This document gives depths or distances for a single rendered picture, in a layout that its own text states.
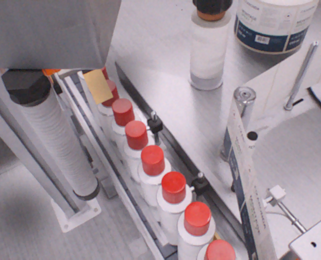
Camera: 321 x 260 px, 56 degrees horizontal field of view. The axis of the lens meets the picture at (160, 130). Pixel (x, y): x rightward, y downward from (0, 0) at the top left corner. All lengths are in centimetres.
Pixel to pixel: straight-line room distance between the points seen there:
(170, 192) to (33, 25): 26
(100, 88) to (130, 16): 66
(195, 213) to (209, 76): 43
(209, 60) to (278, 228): 38
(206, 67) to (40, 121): 51
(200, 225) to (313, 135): 43
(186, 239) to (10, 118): 28
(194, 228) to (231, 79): 51
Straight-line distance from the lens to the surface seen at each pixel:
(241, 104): 52
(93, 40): 22
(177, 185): 40
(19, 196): 76
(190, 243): 42
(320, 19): 108
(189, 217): 38
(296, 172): 68
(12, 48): 25
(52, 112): 28
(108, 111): 53
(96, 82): 50
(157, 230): 51
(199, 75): 75
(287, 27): 86
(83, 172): 36
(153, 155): 42
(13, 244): 72
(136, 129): 45
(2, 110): 43
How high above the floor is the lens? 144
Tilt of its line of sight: 54 degrees down
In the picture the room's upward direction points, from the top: 5 degrees counter-clockwise
